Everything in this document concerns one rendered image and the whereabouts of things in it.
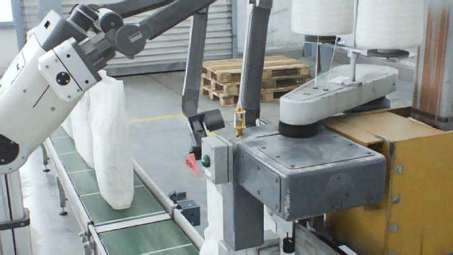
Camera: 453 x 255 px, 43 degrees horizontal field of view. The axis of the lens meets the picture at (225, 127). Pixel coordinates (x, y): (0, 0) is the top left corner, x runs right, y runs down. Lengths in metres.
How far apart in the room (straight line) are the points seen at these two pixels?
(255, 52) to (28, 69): 0.62
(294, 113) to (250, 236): 0.31
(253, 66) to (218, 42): 7.83
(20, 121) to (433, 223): 1.12
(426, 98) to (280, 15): 8.52
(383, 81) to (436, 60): 0.17
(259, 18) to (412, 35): 0.48
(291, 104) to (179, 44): 7.94
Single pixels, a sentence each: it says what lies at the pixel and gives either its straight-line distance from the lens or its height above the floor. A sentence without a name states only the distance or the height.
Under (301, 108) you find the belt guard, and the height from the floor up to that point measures 1.40.
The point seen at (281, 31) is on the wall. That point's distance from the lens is 9.97.
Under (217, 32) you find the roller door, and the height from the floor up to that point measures 0.57.
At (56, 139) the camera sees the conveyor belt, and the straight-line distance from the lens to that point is 4.66.
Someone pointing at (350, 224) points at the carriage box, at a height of 1.09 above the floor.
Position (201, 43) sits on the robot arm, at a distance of 2.04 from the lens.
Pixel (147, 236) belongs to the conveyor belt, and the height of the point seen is 0.38.
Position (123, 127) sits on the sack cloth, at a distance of 3.14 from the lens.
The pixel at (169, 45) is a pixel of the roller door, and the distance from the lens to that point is 9.12.
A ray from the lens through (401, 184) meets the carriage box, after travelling 1.33.
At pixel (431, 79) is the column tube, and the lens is 1.46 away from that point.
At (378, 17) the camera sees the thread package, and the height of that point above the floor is 1.60.
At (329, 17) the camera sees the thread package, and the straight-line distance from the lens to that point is 1.45.
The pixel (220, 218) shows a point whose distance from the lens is 1.75.
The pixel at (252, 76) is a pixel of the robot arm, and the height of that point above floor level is 1.41.
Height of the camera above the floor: 1.72
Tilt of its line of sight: 16 degrees down
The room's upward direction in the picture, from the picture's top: 1 degrees counter-clockwise
